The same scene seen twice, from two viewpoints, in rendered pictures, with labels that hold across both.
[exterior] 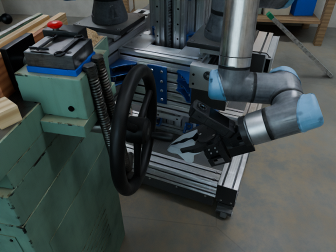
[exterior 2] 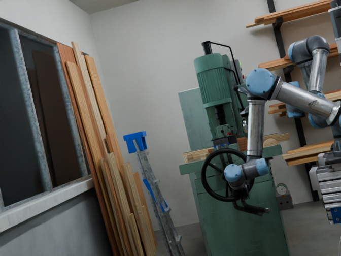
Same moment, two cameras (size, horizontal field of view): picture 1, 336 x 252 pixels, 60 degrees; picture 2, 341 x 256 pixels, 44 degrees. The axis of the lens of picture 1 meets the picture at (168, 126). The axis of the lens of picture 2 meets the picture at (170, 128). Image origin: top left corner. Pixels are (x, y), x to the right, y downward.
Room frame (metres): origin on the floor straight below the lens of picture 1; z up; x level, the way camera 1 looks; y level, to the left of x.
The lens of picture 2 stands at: (0.34, -2.20, 1.10)
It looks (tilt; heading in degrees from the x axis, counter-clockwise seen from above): 1 degrees up; 92
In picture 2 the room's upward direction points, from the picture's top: 13 degrees counter-clockwise
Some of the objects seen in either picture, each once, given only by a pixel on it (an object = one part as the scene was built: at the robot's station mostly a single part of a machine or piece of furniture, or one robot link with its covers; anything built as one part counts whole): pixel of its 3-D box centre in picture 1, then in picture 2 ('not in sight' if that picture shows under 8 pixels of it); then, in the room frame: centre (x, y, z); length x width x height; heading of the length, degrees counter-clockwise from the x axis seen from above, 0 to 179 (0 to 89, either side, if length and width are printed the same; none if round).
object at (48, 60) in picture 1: (63, 46); (225, 140); (0.55, 0.21, 0.99); 0.13 x 0.11 x 0.06; 169
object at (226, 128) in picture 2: not in sight; (225, 132); (0.58, 0.42, 1.03); 0.14 x 0.07 x 0.09; 79
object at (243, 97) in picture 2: not in sight; (243, 96); (0.77, 0.58, 1.22); 0.09 x 0.08 x 0.15; 79
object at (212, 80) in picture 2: not in sight; (212, 81); (0.58, 0.40, 1.35); 0.18 x 0.18 x 0.31
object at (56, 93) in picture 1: (68, 80); (227, 153); (0.55, 0.21, 0.91); 0.15 x 0.14 x 0.09; 169
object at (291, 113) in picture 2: not in sight; (296, 106); (0.96, 0.13, 1.08); 0.11 x 0.08 x 0.11; 133
